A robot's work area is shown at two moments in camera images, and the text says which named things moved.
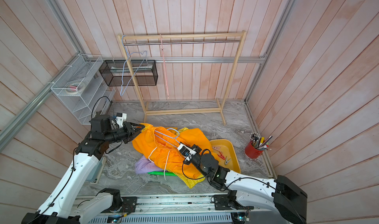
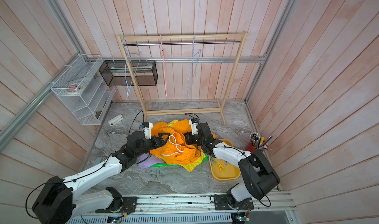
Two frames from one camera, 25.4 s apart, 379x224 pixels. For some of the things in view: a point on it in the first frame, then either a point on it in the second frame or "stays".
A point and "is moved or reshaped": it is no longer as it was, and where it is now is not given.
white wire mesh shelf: x=83 y=86 stays
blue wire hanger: x=169 y=135 to x=194 y=64
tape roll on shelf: x=74 y=88 stays
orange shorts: x=159 y=147 is moved or reshaped
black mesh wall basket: x=117 y=73 stays
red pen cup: x=254 y=148 stays
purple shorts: x=144 y=166 to x=147 y=160
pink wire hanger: x=164 y=68 stays
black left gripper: x=131 y=130 to x=157 y=144
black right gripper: x=198 y=149 to x=189 y=140
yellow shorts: x=190 y=182 to x=189 y=167
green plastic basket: x=162 y=172 to x=205 y=158
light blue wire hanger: x=128 y=57 is moved or reshaped
